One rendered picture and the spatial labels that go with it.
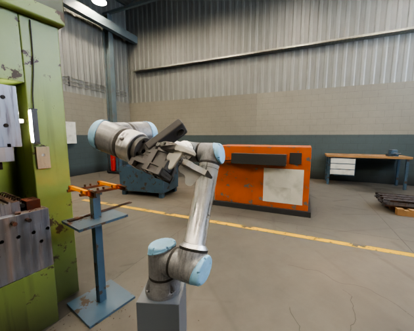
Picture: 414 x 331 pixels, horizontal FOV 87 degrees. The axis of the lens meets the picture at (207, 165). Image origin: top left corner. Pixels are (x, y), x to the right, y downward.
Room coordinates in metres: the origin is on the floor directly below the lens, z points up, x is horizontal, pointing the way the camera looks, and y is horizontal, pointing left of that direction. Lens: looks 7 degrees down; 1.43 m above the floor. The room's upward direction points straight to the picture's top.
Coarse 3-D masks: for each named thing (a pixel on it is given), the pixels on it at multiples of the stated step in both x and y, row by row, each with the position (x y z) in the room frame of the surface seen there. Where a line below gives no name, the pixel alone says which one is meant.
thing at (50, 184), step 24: (24, 24) 1.70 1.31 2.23; (48, 24) 1.84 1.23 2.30; (24, 48) 1.69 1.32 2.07; (48, 48) 1.82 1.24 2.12; (24, 72) 1.68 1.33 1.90; (48, 72) 1.81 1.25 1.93; (24, 96) 1.69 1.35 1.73; (48, 96) 1.79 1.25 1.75; (24, 120) 1.71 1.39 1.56; (48, 120) 1.78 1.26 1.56; (24, 144) 1.74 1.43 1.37; (48, 144) 1.77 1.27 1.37; (24, 168) 1.76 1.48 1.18; (48, 168) 1.75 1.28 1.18; (24, 192) 1.79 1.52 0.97; (48, 192) 1.74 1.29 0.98; (72, 216) 1.88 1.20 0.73; (72, 240) 1.87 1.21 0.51; (72, 264) 1.86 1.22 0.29; (72, 288) 1.84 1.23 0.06
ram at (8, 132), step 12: (0, 84) 1.45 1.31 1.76; (0, 96) 1.44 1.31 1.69; (12, 96) 1.49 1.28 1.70; (0, 108) 1.43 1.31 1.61; (12, 108) 1.49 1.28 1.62; (0, 120) 1.43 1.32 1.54; (12, 120) 1.48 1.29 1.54; (0, 132) 1.42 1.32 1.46; (12, 132) 1.47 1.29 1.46; (0, 144) 1.42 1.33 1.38; (12, 144) 1.47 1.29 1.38
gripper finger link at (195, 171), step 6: (186, 162) 0.58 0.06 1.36; (192, 162) 0.58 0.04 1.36; (180, 168) 0.58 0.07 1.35; (186, 168) 0.59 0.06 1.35; (192, 168) 0.58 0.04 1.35; (198, 168) 0.58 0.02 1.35; (186, 174) 0.58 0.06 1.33; (192, 174) 0.59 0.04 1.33; (198, 174) 0.59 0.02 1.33; (204, 174) 0.58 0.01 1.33; (210, 174) 0.59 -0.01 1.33; (186, 180) 0.58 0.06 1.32; (192, 180) 0.58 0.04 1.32
